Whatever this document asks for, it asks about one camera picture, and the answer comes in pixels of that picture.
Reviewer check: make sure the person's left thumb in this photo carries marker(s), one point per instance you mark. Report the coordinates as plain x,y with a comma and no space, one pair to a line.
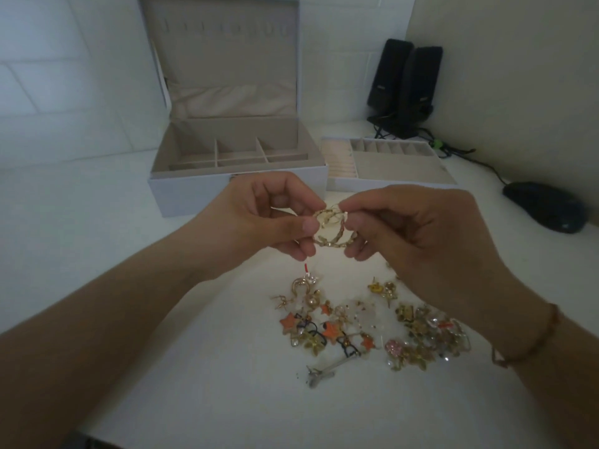
302,226

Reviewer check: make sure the person's left hand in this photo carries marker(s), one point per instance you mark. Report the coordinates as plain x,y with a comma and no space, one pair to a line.
243,219

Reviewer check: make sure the black computer mouse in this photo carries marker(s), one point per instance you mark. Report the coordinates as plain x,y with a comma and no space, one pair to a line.
545,205

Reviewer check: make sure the pile of assorted earrings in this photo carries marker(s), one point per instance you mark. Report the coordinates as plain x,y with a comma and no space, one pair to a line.
355,331

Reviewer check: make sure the person's right forearm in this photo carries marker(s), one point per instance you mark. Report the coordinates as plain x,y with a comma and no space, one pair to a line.
552,369

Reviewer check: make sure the person's right hand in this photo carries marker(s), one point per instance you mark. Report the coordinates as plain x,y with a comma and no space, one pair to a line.
435,243

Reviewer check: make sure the silver hair clip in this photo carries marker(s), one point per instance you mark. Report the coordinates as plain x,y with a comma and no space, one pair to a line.
323,371

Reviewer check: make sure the white open jewelry box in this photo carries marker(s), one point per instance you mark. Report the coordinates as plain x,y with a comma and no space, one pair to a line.
224,112

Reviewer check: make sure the person's right thumb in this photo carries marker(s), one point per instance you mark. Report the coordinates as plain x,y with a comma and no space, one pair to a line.
365,226

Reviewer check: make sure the beige jewelry box tray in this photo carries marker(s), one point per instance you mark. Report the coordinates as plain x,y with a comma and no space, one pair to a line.
397,168

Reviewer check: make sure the person's left forearm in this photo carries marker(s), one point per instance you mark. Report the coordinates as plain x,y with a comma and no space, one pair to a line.
103,331

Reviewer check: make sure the black desktop speaker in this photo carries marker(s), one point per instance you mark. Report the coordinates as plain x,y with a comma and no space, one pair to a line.
386,74
419,88

